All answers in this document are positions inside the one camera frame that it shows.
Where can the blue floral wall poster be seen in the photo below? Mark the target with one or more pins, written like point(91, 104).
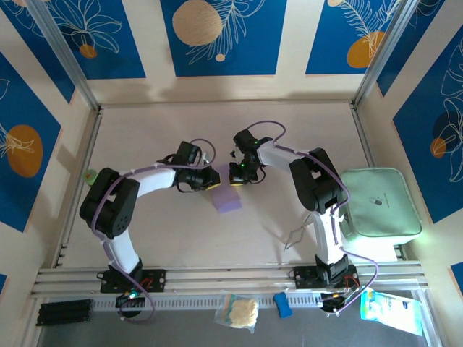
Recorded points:
point(403, 47)
point(108, 36)
point(416, 144)
point(325, 36)
point(36, 32)
point(21, 108)
point(253, 36)

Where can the blue bone-shaped sponge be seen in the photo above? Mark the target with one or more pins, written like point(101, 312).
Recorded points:
point(283, 305)

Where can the plastic bag with yellow sponge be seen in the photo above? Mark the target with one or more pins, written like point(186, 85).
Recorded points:
point(244, 312)

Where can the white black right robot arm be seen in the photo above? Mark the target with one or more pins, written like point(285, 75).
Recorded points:
point(325, 180)

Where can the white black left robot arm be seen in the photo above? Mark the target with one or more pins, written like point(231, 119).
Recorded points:
point(155, 182)

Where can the mint green zip pouch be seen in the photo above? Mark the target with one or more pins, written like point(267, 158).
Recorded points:
point(380, 202)

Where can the teal snack packet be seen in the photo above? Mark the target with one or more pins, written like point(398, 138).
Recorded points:
point(390, 312)

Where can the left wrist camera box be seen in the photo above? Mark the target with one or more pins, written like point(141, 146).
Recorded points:
point(206, 159)

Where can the long aluminium base rail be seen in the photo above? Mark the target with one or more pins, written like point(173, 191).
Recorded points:
point(231, 278)

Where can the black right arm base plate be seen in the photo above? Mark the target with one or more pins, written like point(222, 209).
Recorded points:
point(302, 278)

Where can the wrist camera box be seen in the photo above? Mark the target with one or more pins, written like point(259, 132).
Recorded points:
point(236, 152)
point(206, 159)

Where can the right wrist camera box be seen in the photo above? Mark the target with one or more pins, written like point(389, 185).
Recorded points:
point(236, 152)

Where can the black controller board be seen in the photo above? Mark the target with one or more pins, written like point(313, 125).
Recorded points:
point(332, 306)
point(121, 301)

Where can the aluminium frame post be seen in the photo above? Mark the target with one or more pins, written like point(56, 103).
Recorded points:
point(382, 54)
point(65, 54)

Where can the black ribbed block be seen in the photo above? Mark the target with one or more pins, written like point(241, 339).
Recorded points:
point(63, 312)

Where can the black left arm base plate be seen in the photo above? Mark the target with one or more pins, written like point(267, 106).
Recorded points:
point(159, 280)

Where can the aluminium side rail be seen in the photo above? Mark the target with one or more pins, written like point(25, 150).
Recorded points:
point(361, 132)
point(91, 144)

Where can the small green capped bottle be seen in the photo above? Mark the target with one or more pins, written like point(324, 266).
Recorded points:
point(89, 176)

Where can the purple paper sheet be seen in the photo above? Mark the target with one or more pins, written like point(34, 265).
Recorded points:
point(228, 202)

